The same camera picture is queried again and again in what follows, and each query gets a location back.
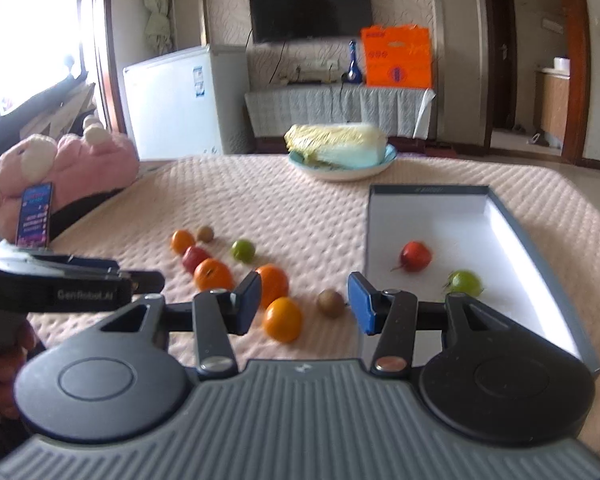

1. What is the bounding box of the blue glass bottle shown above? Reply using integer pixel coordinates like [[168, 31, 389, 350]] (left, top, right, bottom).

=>
[[346, 40, 363, 84]]

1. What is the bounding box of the dark wooden door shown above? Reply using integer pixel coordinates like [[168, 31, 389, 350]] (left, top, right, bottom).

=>
[[485, 0, 518, 131]]

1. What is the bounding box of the cloth-covered tv stand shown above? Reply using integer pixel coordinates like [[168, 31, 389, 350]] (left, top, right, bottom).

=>
[[244, 83, 437, 140]]

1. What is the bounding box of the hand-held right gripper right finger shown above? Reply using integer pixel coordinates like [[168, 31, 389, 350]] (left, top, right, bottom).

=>
[[347, 271, 518, 379]]

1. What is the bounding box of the orange mandarin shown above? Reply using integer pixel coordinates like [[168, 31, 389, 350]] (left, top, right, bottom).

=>
[[255, 264, 290, 309], [170, 230, 196, 255], [263, 297, 303, 343], [194, 258, 235, 293]]

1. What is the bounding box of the person's left hand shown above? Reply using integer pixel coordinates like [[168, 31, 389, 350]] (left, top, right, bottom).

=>
[[0, 317, 46, 423]]

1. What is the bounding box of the orange gift box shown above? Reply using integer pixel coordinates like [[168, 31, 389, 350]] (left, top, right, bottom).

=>
[[361, 24, 433, 88]]

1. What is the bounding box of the pale green curtain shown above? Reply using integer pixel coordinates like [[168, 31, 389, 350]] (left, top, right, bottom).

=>
[[137, 0, 176, 53]]

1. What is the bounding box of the white chest freezer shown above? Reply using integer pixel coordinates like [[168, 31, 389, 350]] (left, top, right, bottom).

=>
[[123, 45, 251, 161]]

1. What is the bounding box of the black television cable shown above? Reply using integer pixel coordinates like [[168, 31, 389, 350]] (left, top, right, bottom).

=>
[[267, 42, 287, 81]]

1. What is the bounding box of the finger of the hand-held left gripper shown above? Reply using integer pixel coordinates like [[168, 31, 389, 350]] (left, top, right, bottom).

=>
[[45, 255, 122, 278], [127, 270, 166, 297]]

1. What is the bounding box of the black wall television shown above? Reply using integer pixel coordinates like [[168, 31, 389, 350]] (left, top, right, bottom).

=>
[[248, 0, 373, 44]]

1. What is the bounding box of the napa cabbage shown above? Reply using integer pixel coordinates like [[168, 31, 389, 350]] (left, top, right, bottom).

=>
[[284, 123, 388, 170]]

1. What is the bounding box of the green jujube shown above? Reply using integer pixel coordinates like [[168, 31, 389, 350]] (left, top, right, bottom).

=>
[[442, 270, 484, 297], [231, 239, 256, 263]]

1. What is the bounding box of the smartphone with lit screen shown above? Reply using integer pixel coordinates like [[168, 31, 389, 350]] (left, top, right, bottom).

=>
[[16, 182, 56, 249]]

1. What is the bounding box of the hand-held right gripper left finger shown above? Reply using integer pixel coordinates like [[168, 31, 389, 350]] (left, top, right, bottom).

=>
[[97, 270, 264, 379]]

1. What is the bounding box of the small red apple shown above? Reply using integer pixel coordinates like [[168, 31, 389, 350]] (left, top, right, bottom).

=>
[[391, 241, 433, 273], [182, 246, 211, 273]]

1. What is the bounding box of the light blue plate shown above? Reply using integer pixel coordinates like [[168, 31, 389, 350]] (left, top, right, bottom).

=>
[[287, 143, 398, 182]]

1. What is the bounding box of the quilted pink blanket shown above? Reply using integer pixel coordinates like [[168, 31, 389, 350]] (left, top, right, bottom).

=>
[[27, 152, 600, 441]]

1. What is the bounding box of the pink plush toy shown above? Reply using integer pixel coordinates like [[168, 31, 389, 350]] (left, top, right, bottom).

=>
[[0, 115, 141, 231]]

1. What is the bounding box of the grey cardboard box white inside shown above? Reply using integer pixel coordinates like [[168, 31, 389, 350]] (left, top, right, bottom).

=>
[[362, 185, 600, 376]]

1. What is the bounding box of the wooden cabinet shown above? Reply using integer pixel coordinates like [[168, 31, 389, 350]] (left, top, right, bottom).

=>
[[534, 67, 571, 148]]

